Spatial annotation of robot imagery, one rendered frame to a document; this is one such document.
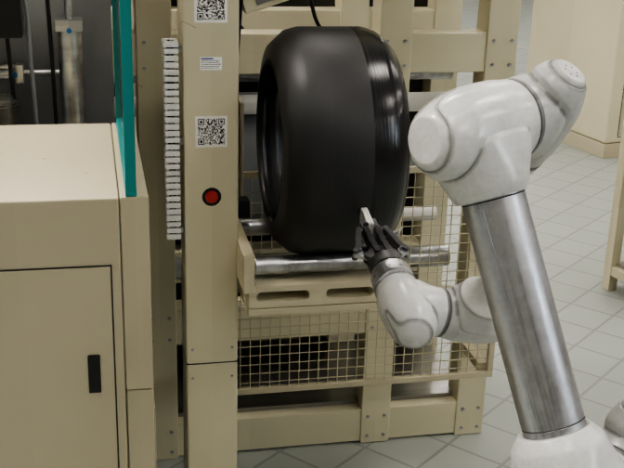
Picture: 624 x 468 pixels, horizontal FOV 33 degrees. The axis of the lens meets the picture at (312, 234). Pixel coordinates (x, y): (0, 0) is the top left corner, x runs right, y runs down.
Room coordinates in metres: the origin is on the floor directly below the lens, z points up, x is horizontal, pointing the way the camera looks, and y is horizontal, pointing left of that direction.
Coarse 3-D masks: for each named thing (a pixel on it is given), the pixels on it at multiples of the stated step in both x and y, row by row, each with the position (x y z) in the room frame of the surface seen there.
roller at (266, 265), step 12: (348, 252) 2.41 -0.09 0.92; (264, 264) 2.34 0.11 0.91; (276, 264) 2.34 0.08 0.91; (288, 264) 2.35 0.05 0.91; (300, 264) 2.35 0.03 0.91; (312, 264) 2.36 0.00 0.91; (324, 264) 2.37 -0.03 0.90; (336, 264) 2.37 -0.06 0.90; (348, 264) 2.38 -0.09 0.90; (360, 264) 2.38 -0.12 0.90
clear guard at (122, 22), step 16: (112, 0) 2.23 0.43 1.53; (128, 0) 1.71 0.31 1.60; (112, 16) 2.23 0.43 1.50; (128, 16) 1.71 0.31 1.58; (128, 32) 1.71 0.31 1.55; (128, 48) 1.71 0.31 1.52; (128, 64) 1.71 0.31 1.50; (128, 80) 1.71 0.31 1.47; (128, 96) 1.71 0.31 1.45; (128, 112) 1.71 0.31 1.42; (128, 128) 1.71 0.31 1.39; (128, 144) 1.71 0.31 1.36; (128, 160) 1.71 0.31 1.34; (128, 176) 1.71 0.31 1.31; (128, 192) 1.71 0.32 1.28
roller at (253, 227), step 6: (240, 222) 2.61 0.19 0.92; (246, 222) 2.62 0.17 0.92; (252, 222) 2.62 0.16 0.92; (258, 222) 2.62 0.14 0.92; (264, 222) 2.63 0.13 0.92; (246, 228) 2.61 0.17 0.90; (252, 228) 2.61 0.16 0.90; (258, 228) 2.61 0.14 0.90; (264, 228) 2.62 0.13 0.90; (246, 234) 2.61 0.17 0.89; (252, 234) 2.62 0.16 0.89; (258, 234) 2.62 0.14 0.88; (264, 234) 2.62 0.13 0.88
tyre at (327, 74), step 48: (288, 48) 2.42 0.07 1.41; (336, 48) 2.41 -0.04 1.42; (384, 48) 2.44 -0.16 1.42; (288, 96) 2.32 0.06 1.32; (336, 96) 2.30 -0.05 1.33; (384, 96) 2.32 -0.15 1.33; (288, 144) 2.28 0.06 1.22; (336, 144) 2.26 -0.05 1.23; (384, 144) 2.28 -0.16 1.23; (288, 192) 2.28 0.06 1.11; (336, 192) 2.25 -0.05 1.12; (384, 192) 2.28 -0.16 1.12; (288, 240) 2.35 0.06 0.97; (336, 240) 2.33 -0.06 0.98
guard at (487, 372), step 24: (408, 216) 2.92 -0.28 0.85; (432, 216) 2.94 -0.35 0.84; (360, 312) 2.90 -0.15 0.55; (264, 336) 2.83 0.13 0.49; (312, 360) 2.87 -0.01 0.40; (384, 360) 2.91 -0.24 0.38; (288, 384) 2.85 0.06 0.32; (312, 384) 2.86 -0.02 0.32; (336, 384) 2.87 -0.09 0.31; (360, 384) 2.89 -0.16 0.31
